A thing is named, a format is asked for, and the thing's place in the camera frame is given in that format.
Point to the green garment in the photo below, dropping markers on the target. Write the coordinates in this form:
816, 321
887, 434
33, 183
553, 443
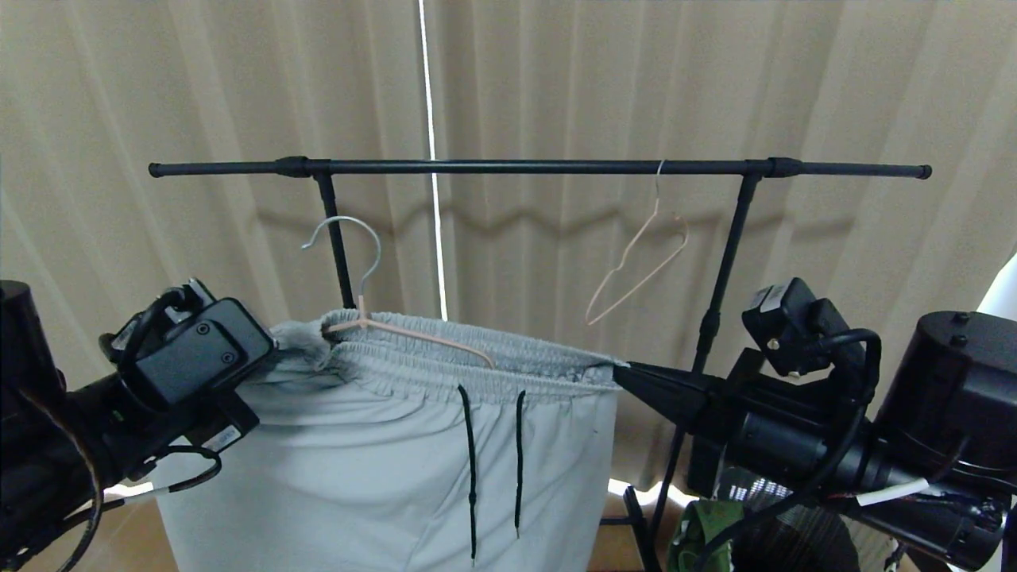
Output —
703, 532

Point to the pink clothes hanger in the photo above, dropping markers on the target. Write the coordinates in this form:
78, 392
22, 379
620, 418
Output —
413, 334
658, 195

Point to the black clothes rack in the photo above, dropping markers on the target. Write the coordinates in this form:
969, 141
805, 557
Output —
516, 167

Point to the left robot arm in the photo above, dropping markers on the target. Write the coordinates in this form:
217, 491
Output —
32, 461

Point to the white laundry basket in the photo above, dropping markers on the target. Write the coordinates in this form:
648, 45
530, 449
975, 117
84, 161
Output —
755, 489

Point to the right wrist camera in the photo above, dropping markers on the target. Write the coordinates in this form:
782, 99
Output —
783, 326

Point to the beige curtain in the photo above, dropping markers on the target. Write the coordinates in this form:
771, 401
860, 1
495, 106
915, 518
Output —
159, 95

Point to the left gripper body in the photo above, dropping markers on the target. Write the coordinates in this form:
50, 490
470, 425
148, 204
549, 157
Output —
226, 421

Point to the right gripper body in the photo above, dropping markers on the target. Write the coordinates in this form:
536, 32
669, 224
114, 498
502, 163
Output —
794, 441

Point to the pale grey shorts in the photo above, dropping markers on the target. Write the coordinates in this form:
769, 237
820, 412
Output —
357, 469

